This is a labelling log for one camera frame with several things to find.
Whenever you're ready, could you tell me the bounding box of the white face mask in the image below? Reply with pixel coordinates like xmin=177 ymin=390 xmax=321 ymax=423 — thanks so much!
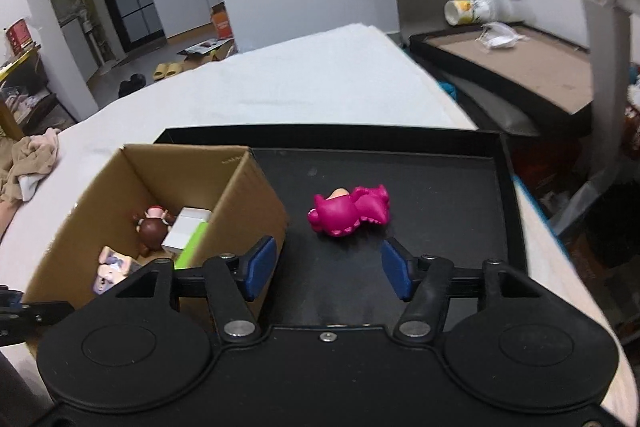
xmin=477 ymin=21 xmax=529 ymax=53

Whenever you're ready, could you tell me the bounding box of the red box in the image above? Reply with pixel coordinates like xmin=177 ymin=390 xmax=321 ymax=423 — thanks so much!
xmin=4 ymin=19 xmax=34 ymax=56

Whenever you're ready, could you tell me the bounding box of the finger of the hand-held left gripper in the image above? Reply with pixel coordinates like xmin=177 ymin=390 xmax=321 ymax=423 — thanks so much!
xmin=0 ymin=286 xmax=74 ymax=349

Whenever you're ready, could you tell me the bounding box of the black tray with brown inside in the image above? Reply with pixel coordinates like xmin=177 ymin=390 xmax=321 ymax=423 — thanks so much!
xmin=408 ymin=20 xmax=597 ymax=138

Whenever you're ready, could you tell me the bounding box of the brown cardboard box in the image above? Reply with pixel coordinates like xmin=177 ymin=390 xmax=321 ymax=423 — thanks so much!
xmin=22 ymin=144 xmax=290 ymax=325

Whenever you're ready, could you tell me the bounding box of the printed paper cup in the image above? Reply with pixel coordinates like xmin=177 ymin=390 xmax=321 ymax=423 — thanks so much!
xmin=444 ymin=0 xmax=522 ymax=28

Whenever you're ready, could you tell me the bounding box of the orange box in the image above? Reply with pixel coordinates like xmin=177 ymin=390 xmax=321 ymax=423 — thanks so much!
xmin=210 ymin=4 xmax=235 ymax=40

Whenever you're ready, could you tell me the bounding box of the beige crumpled cloth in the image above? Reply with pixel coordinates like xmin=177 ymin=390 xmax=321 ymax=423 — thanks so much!
xmin=0 ymin=129 xmax=62 ymax=204

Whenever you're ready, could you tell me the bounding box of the white blanket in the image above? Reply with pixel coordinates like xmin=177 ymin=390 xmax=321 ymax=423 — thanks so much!
xmin=0 ymin=23 xmax=627 ymax=427

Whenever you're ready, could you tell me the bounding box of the black shallow tray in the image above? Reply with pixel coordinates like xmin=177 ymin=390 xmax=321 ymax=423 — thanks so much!
xmin=152 ymin=124 xmax=529 ymax=329

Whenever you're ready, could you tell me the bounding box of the pink toy figure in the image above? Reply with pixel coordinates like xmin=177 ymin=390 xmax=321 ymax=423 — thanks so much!
xmin=307 ymin=183 xmax=391 ymax=238

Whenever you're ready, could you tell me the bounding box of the open cardboard box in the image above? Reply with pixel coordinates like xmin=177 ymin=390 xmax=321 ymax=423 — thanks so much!
xmin=177 ymin=38 xmax=237 ymax=71

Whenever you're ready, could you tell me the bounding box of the brown doll figure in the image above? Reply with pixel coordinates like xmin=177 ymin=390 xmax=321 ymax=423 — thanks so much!
xmin=132 ymin=205 xmax=179 ymax=256

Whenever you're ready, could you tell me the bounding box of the green plastic block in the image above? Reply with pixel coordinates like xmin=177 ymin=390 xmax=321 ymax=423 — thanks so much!
xmin=162 ymin=207 xmax=214 ymax=269

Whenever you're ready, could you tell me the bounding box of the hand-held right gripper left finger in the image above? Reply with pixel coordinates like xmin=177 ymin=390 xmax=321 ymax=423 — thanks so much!
xmin=112 ymin=234 xmax=278 ymax=341

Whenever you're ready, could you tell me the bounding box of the pair of black shoes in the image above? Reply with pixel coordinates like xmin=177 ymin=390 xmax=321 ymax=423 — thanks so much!
xmin=118 ymin=74 xmax=148 ymax=98

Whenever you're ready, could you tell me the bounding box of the white cardboard post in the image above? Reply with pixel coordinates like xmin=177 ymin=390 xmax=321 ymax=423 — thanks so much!
xmin=549 ymin=0 xmax=640 ymax=235

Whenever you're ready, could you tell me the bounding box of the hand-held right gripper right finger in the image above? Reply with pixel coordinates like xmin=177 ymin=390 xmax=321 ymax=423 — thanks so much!
xmin=381 ymin=237 xmax=544 ymax=340

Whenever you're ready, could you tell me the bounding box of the purple bunny toy box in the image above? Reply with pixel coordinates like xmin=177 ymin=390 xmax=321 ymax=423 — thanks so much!
xmin=92 ymin=245 xmax=144 ymax=296

